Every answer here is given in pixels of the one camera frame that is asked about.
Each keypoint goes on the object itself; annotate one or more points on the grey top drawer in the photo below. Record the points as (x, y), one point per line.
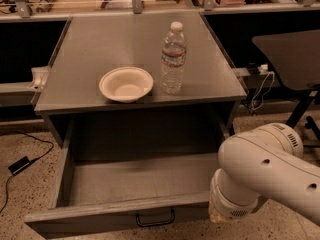
(115, 166)

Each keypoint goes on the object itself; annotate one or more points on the black power adapter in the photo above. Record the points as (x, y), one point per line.
(19, 166)

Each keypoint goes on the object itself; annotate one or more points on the white paper bowl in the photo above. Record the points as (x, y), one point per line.
(126, 84)

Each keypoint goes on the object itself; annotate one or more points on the grey cabinet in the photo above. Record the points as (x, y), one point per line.
(97, 43)

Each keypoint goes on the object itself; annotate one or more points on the white plastic bracket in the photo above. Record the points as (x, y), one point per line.
(39, 77)

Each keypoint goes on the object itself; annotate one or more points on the clear plastic water bottle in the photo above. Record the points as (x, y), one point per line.
(173, 58)

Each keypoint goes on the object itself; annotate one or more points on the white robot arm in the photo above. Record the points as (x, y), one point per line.
(260, 164)

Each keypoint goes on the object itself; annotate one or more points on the black drawer handle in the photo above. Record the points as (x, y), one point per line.
(155, 220)

